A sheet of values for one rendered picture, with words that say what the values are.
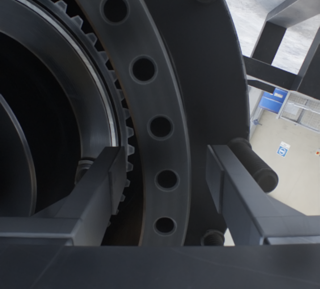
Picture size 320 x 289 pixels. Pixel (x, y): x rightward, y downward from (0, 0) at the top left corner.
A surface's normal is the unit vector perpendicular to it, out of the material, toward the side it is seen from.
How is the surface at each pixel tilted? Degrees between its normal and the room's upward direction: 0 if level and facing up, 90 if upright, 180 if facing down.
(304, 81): 90
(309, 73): 90
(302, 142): 90
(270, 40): 90
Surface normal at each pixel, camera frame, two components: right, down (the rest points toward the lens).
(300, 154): -0.86, -0.17
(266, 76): -0.11, 0.23
